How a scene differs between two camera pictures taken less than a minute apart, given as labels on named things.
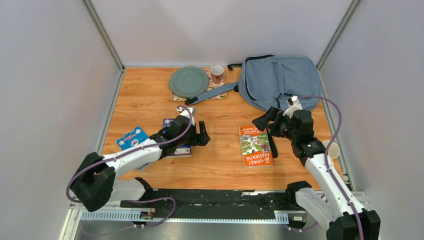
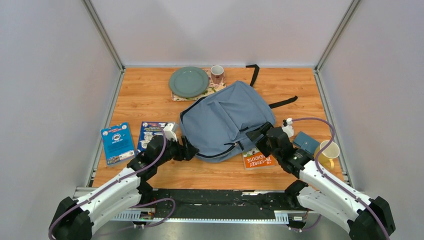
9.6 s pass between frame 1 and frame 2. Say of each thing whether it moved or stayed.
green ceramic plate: stayed
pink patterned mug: stayed
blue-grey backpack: moved
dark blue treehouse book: moved
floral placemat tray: stayed
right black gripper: moved
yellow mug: stayed
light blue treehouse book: moved
